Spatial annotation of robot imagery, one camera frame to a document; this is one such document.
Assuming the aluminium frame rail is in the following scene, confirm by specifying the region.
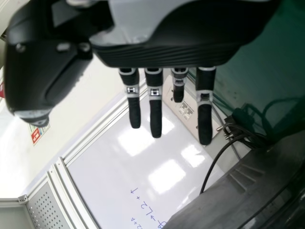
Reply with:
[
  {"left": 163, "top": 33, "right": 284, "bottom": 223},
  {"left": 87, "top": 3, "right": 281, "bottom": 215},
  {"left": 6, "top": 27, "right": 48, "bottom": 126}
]
[{"left": 47, "top": 85, "right": 150, "bottom": 229}]

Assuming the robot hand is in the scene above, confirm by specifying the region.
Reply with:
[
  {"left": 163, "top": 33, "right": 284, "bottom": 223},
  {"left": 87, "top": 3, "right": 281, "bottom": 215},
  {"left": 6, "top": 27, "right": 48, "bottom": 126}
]
[{"left": 3, "top": 0, "right": 280, "bottom": 146}]

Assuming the black power cable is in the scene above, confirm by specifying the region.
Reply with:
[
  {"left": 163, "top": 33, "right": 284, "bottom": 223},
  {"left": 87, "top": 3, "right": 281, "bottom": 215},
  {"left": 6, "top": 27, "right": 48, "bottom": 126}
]
[{"left": 199, "top": 135, "right": 243, "bottom": 194}]

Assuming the red and white sign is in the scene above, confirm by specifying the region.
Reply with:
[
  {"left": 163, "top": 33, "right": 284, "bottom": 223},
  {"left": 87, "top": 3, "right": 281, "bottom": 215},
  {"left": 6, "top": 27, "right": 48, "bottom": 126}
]
[{"left": 29, "top": 122, "right": 51, "bottom": 145}]

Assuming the black oven with glass door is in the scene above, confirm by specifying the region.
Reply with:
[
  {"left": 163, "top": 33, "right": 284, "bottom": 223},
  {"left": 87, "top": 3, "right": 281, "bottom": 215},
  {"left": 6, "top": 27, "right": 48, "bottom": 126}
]
[{"left": 164, "top": 132, "right": 305, "bottom": 229}]

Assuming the white socket strip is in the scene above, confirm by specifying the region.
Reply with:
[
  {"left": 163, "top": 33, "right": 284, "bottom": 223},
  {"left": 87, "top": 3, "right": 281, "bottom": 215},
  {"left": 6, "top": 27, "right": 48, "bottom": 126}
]
[{"left": 163, "top": 73, "right": 221, "bottom": 141}]

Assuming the black plug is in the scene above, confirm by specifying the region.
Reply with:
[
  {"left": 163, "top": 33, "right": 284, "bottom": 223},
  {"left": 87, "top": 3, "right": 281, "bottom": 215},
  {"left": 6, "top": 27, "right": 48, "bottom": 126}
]
[{"left": 216, "top": 107, "right": 254, "bottom": 144}]

